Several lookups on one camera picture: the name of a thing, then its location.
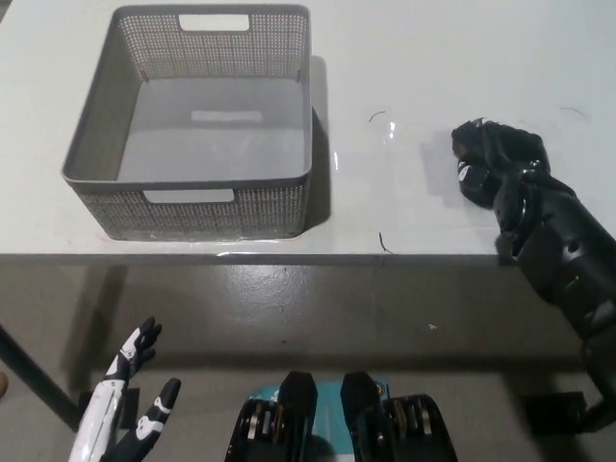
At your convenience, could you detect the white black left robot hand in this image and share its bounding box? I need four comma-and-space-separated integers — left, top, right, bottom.
66, 316, 182, 462

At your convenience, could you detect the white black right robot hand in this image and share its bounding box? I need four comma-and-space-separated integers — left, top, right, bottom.
454, 118, 578, 242

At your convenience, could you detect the black table leg with footplate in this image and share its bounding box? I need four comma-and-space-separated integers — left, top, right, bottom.
0, 320, 141, 430
523, 392, 586, 429

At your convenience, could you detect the grey perforated plastic basket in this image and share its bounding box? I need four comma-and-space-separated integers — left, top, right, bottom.
61, 4, 314, 242

